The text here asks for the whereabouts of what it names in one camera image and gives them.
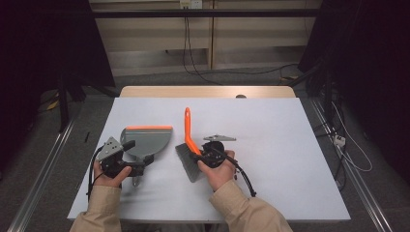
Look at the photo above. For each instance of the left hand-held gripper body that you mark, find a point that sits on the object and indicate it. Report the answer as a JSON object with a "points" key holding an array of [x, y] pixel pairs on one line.
{"points": [[109, 150]]}

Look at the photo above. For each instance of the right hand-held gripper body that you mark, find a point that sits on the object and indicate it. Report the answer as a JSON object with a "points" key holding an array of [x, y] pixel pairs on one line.
{"points": [[213, 153]]}

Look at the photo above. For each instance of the grey dustpan with orange edge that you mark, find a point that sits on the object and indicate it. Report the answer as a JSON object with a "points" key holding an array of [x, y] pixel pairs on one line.
{"points": [[148, 141]]}

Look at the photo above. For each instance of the orange brush with grey bristles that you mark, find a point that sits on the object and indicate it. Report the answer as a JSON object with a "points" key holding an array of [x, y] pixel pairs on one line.
{"points": [[188, 129]]}

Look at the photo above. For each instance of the person's right hand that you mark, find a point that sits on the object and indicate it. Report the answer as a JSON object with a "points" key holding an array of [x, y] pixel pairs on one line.
{"points": [[220, 175]]}

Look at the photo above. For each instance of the person's left hand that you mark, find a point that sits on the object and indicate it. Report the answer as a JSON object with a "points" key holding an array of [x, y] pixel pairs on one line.
{"points": [[109, 182]]}

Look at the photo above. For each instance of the small black floor object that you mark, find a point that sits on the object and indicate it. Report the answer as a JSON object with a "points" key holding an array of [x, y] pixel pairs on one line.
{"points": [[86, 137]]}

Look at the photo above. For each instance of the black metal stand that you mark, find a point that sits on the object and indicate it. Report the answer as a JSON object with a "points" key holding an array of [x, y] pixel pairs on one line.
{"points": [[63, 106], [328, 96]]}

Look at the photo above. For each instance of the wooden table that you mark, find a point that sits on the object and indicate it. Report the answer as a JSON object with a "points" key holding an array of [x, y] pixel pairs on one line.
{"points": [[193, 92]]}

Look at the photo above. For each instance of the white table cover sheet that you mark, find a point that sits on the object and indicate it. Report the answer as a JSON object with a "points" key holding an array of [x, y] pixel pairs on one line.
{"points": [[274, 129]]}

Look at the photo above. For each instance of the yellow floor object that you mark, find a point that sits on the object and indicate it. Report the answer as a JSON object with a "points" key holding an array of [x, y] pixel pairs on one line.
{"points": [[53, 105]]}

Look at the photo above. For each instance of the white power strip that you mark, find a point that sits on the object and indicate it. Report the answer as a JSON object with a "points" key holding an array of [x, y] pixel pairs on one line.
{"points": [[339, 140]]}

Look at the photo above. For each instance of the dark curtain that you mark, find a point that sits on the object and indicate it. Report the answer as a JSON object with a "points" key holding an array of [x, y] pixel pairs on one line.
{"points": [[370, 48], [32, 48]]}

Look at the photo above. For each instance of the black horizontal bar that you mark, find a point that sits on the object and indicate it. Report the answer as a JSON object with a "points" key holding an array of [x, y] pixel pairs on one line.
{"points": [[225, 13]]}

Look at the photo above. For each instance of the aluminium floor rail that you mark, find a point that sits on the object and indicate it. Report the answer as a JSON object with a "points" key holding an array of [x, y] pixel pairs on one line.
{"points": [[42, 180], [364, 196]]}

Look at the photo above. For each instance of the white wall socket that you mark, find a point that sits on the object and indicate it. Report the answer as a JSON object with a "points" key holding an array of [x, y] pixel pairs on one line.
{"points": [[190, 3]]}

